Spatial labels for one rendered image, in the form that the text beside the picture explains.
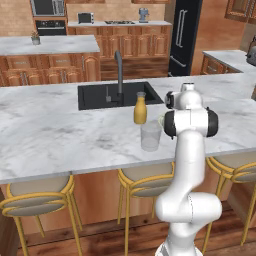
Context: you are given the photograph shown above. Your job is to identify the clear glass cup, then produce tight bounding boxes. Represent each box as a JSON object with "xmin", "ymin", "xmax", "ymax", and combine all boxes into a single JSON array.
[{"xmin": 140, "ymin": 120, "xmax": 163, "ymax": 153}]

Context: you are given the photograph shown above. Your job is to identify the yellow juice bottle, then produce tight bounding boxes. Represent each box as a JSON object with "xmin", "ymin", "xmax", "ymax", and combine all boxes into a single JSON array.
[{"xmin": 133, "ymin": 91, "xmax": 148, "ymax": 125}]

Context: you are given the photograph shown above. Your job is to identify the black sink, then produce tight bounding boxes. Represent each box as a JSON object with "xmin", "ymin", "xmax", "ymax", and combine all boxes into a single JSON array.
[{"xmin": 77, "ymin": 81, "xmax": 165, "ymax": 111}]

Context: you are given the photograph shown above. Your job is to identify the dark grey tap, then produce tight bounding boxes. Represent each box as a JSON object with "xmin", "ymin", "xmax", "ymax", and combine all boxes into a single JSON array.
[{"xmin": 105, "ymin": 50, "xmax": 125, "ymax": 104}]

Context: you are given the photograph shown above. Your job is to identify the yellow bar stool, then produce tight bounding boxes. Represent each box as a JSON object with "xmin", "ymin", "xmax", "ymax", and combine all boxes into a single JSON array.
[
  {"xmin": 201, "ymin": 151, "xmax": 256, "ymax": 255},
  {"xmin": 0, "ymin": 174, "xmax": 84, "ymax": 256},
  {"xmin": 116, "ymin": 161, "xmax": 176, "ymax": 256}
]

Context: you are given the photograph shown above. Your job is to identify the wooden island cupboards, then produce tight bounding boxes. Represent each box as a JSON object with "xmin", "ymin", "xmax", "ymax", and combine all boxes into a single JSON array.
[{"xmin": 0, "ymin": 52, "xmax": 102, "ymax": 88}]

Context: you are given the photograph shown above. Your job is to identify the black hob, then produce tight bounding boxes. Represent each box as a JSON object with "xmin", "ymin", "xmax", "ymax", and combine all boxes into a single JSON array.
[{"xmin": 104, "ymin": 20, "xmax": 136, "ymax": 26}]

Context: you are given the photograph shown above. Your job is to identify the black fridge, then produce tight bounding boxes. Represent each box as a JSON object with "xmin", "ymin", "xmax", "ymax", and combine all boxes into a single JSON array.
[{"xmin": 167, "ymin": 0, "xmax": 203, "ymax": 78}]

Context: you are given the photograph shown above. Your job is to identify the wooden side cupboard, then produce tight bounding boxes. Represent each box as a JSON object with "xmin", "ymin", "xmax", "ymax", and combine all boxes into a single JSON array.
[{"xmin": 200, "ymin": 54, "xmax": 242, "ymax": 76}]

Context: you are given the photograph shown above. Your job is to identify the grey coffee machine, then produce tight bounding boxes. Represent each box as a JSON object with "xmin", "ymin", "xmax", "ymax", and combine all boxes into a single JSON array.
[{"xmin": 138, "ymin": 7, "xmax": 150, "ymax": 24}]

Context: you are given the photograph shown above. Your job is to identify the silver toaster oven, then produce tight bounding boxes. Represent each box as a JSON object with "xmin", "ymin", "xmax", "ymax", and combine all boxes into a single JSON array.
[{"xmin": 77, "ymin": 12, "xmax": 95, "ymax": 25}]

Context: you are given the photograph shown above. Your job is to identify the black oven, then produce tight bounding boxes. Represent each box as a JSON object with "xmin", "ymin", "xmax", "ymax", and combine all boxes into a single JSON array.
[{"xmin": 34, "ymin": 19, "xmax": 68, "ymax": 37}]

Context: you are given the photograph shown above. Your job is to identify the small potted plant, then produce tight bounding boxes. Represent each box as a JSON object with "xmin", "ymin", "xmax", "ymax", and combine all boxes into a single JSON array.
[{"xmin": 30, "ymin": 30, "xmax": 41, "ymax": 46}]

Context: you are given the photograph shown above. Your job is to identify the silver kettle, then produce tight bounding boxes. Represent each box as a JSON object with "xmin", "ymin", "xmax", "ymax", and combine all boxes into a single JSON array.
[{"xmin": 245, "ymin": 41, "xmax": 256, "ymax": 67}]

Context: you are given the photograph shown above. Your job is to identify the silver microwave oven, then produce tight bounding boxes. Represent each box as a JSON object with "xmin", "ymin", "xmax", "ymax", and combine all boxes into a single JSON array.
[{"xmin": 29, "ymin": 0, "xmax": 67, "ymax": 18}]

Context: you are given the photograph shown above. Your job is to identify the wooden upper cupboard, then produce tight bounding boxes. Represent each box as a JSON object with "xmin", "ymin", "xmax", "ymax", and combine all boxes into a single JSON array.
[{"xmin": 224, "ymin": 0, "xmax": 256, "ymax": 25}]

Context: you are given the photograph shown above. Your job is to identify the wooden wall cupboards run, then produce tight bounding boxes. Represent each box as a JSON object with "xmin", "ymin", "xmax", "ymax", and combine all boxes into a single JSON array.
[{"xmin": 66, "ymin": 25, "xmax": 173, "ymax": 81}]

